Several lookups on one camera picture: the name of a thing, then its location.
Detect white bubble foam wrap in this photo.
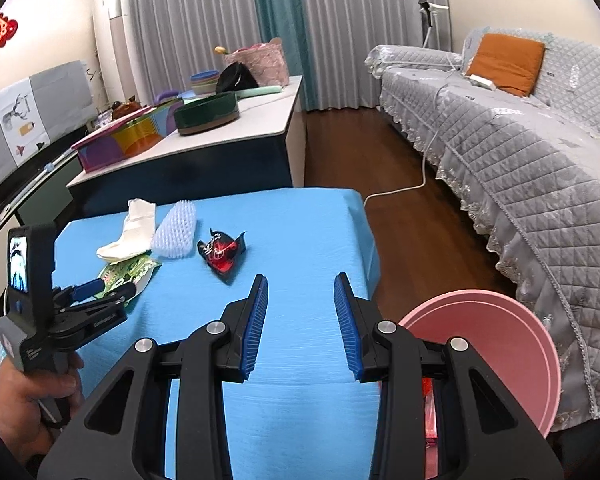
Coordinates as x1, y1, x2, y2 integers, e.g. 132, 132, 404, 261
151, 200, 197, 260

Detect colourful tin box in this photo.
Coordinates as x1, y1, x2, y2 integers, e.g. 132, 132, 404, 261
71, 99, 185, 173

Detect grey curtain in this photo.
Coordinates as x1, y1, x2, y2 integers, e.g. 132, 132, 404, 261
295, 0, 453, 111
117, 0, 261, 106

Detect grey quilted sofa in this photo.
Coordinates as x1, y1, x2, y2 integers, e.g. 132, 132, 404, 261
365, 25, 600, 433

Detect black clip on white arm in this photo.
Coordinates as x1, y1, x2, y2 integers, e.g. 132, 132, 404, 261
418, 0, 451, 28

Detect pink basket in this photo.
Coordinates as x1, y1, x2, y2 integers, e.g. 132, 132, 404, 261
223, 37, 288, 88

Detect brown teapot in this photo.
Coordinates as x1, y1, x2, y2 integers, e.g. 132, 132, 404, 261
111, 100, 143, 122

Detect white standing air conditioner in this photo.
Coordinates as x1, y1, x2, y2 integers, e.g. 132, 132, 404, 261
92, 0, 141, 111

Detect pink plastic basin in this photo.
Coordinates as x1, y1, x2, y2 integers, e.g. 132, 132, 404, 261
397, 289, 562, 480

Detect white crumpled paper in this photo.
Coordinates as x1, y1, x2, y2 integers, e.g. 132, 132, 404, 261
96, 198, 157, 262

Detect green snack packet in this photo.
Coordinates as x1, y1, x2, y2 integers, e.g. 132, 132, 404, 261
97, 254, 161, 306

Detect teal curtain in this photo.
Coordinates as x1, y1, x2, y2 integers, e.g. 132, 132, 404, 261
250, 0, 312, 111

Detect green round tin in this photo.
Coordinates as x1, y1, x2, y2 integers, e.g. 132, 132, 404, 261
174, 91, 241, 136

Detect television with grey cover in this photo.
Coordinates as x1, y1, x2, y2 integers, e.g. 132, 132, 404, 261
0, 60, 93, 201

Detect white top coffee table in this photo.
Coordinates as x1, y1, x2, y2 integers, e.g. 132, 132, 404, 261
67, 75, 306, 221

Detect mint green case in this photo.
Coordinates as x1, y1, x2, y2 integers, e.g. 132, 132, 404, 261
236, 83, 284, 99

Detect person's left hand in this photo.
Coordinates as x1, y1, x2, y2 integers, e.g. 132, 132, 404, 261
0, 360, 86, 466

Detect stack of coloured bowls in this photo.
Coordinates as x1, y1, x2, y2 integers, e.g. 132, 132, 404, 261
189, 71, 221, 96

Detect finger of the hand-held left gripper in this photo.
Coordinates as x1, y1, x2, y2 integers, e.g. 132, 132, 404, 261
52, 279, 108, 307
62, 282, 137, 318

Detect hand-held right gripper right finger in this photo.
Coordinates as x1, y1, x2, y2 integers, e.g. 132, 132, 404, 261
333, 272, 565, 480

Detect white power cable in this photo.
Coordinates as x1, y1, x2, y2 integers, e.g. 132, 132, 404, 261
364, 50, 461, 206

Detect white rod with blue knob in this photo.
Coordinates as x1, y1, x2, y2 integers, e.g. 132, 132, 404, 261
0, 152, 78, 211

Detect black red snack wrapper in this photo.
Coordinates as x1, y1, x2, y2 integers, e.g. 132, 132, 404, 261
196, 228, 247, 286

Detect blue tablecloth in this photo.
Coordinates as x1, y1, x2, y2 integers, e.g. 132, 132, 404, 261
0, 187, 381, 480

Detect orange cushion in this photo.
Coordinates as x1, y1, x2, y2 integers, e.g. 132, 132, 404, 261
466, 33, 546, 97

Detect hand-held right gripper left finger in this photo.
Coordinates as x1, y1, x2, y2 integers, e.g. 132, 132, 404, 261
36, 274, 270, 480

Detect television cabinet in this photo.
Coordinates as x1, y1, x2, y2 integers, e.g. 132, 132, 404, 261
0, 150, 88, 261

